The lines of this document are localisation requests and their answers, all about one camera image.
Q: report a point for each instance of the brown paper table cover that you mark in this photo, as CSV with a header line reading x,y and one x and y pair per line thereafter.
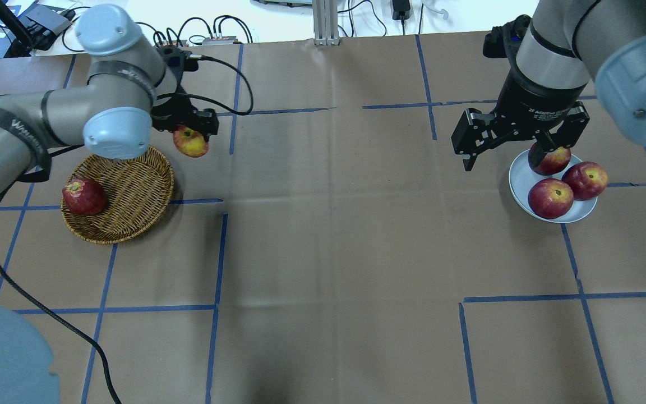
x,y
330,248

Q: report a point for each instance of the red apple plate front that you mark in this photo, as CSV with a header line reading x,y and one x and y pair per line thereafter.
x,y
587,180

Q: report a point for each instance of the yellow red apple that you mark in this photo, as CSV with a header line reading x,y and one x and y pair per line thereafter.
x,y
189,142

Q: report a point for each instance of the red apple plate back right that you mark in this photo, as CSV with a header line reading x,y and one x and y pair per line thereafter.
x,y
552,163

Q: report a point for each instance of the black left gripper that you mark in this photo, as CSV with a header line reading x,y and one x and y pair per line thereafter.
x,y
172,114

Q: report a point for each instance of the dark red apple in basket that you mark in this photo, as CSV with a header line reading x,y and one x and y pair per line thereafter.
x,y
84,196

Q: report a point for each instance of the black power adapter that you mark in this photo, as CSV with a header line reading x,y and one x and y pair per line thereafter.
x,y
400,10

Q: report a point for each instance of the red apple plate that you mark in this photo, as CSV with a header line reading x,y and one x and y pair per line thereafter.
x,y
587,180
552,163
550,198

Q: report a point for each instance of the aluminium frame post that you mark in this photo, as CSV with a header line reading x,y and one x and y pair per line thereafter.
x,y
325,23

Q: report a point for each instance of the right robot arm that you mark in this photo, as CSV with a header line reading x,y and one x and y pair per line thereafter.
x,y
609,37

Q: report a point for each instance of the light blue plate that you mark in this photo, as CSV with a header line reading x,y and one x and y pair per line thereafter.
x,y
521,178

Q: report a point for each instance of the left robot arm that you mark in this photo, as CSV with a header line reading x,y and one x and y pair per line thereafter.
x,y
132,88

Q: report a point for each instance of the woven wicker basket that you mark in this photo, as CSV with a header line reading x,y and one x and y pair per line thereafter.
x,y
138,190

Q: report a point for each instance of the red apple plate back left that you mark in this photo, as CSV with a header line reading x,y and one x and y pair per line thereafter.
x,y
550,198

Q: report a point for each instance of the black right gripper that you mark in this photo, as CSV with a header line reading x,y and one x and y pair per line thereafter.
x,y
531,100

